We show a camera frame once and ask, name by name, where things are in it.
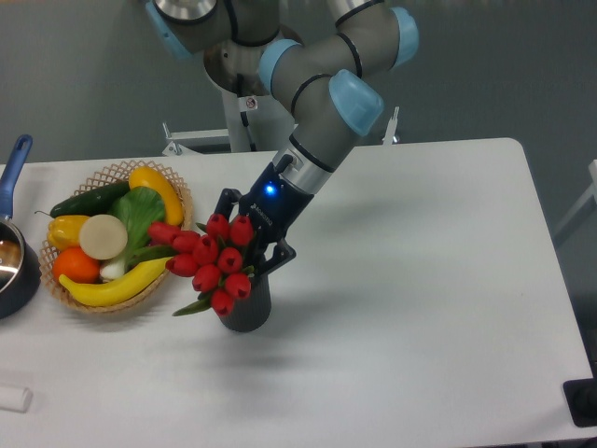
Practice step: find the green cucumber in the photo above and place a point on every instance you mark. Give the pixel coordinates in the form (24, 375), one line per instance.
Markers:
(89, 203)

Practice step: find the white cylinder object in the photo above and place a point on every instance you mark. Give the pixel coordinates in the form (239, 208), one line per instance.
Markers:
(16, 399)

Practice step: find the black device at table edge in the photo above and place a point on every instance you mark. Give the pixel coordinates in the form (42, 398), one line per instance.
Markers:
(581, 401)

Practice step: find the orange fruit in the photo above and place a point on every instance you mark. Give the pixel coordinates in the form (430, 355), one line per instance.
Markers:
(76, 265)

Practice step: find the dark grey ribbed vase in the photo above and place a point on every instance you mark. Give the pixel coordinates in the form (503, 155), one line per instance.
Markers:
(251, 313)

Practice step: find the white frame at right edge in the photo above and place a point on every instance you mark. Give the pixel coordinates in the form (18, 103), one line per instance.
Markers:
(579, 212)

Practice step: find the yellow banana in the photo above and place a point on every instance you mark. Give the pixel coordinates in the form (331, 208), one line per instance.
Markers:
(112, 289)

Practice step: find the woven wicker basket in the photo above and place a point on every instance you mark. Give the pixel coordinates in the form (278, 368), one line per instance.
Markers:
(110, 174)

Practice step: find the dark pot with blue handle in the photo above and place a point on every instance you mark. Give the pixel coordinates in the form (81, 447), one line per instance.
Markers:
(20, 271)

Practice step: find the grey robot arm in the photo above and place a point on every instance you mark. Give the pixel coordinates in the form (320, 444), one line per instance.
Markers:
(322, 86)

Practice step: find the green bok choy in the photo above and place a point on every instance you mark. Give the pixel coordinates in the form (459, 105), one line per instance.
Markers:
(137, 210)

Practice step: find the yellow bell pepper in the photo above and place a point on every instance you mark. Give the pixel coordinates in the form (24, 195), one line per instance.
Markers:
(63, 231)

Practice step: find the yellow squash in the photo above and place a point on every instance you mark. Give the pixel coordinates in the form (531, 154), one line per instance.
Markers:
(151, 178)

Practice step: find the white metal robot stand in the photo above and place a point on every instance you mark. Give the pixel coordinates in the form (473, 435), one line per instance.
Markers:
(253, 124)

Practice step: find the red tulip bouquet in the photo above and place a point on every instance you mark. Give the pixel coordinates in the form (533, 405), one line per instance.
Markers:
(213, 257)

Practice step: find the beige round disc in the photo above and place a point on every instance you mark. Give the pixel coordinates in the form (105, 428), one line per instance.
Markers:
(103, 237)

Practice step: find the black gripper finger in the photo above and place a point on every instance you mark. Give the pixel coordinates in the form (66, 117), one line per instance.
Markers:
(228, 204)
(281, 254)

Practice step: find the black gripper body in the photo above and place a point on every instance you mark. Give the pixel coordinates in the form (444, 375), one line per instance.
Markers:
(272, 205)

